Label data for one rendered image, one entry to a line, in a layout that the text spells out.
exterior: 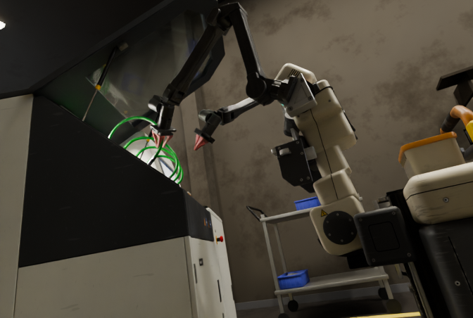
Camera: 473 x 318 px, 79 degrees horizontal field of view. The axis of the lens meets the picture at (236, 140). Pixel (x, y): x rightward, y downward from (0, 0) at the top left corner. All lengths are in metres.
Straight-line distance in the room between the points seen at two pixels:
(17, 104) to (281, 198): 3.34
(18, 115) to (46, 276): 0.65
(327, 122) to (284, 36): 3.97
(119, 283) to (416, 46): 4.24
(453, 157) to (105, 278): 1.13
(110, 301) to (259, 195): 3.34
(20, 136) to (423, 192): 1.39
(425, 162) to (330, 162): 0.28
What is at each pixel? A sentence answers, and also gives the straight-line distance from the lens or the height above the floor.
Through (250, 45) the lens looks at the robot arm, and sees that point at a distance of 1.14.
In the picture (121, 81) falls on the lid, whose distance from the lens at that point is 1.63.
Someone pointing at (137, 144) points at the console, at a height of 1.46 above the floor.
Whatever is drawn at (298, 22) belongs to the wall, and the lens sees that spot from 5.08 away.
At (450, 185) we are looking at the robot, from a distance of 0.87.
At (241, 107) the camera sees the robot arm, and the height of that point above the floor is 1.41.
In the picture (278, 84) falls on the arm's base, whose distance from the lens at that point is 1.03.
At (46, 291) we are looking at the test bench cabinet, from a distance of 1.22.
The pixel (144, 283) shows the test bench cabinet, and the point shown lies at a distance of 1.07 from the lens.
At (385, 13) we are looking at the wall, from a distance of 4.87.
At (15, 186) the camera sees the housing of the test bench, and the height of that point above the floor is 1.07.
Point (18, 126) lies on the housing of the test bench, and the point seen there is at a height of 1.33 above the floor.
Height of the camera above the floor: 0.71
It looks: 21 degrees up
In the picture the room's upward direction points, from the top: 11 degrees counter-clockwise
